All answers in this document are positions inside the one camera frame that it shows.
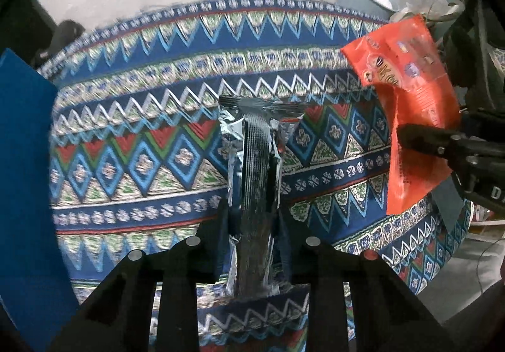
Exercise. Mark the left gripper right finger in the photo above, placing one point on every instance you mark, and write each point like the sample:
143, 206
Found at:
387, 316

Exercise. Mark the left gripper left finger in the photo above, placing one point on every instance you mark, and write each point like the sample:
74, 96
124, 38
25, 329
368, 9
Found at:
148, 302

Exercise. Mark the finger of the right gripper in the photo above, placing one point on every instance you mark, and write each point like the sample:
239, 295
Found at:
439, 142

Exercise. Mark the red candy bag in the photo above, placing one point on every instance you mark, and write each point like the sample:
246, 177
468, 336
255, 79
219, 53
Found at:
400, 61

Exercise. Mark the silver foil snack pack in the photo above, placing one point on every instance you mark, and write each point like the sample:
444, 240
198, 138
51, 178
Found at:
255, 133

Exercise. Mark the blue cardboard box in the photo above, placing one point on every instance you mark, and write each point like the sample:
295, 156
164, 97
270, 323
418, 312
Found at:
35, 288

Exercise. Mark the blue patterned tablecloth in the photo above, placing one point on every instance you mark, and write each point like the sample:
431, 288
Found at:
137, 159

